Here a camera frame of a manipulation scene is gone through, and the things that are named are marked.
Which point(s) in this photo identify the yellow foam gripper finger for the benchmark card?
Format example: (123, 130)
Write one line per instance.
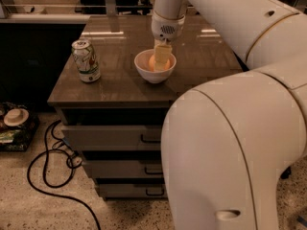
(162, 52)

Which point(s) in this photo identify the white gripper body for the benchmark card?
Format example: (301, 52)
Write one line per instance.
(166, 29)

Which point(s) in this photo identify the orange fruit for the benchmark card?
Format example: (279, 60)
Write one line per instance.
(151, 64)

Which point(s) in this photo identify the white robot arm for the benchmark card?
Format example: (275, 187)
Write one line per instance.
(226, 142)

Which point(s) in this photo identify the white ceramic bowl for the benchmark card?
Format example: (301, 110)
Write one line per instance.
(142, 64)

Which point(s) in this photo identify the green white soda can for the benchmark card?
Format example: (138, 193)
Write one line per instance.
(85, 59)

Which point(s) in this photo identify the grey drawer cabinet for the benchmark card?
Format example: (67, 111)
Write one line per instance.
(121, 97)

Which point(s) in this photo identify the top grey drawer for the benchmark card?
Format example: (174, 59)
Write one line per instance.
(113, 137)

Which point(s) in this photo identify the grey drawer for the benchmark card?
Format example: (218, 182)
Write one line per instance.
(122, 169)
(113, 137)
(111, 191)

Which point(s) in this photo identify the middle grey drawer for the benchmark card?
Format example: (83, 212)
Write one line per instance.
(122, 169)

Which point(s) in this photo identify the bottom grey drawer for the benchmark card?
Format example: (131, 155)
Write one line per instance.
(111, 191)

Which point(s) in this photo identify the beige hat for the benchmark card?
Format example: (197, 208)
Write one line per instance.
(16, 117)

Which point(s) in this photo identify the dark patterned box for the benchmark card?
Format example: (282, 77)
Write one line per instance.
(17, 138)

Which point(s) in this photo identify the black chair base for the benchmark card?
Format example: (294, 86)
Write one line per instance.
(286, 173)

